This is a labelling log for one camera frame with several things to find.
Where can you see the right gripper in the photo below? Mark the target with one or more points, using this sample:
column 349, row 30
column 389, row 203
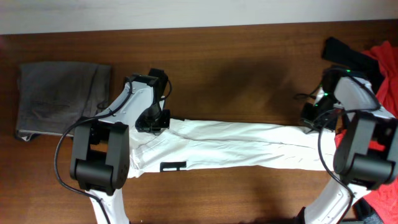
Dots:
column 305, row 117

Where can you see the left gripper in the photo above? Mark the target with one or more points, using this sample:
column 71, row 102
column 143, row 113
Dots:
column 142, row 126

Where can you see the white t-shirt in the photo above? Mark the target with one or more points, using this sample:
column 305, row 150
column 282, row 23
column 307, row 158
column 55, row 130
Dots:
column 217, row 144

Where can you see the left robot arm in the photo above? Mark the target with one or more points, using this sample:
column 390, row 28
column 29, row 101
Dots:
column 101, row 145

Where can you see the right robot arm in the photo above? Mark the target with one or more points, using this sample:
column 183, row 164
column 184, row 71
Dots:
column 366, row 157

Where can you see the black garment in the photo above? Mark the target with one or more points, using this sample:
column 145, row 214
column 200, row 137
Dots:
column 338, row 52

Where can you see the red t-shirt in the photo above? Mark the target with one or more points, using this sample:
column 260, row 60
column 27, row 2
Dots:
column 384, row 200

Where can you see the folded grey trousers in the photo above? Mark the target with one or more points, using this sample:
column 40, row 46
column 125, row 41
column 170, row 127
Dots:
column 54, row 95

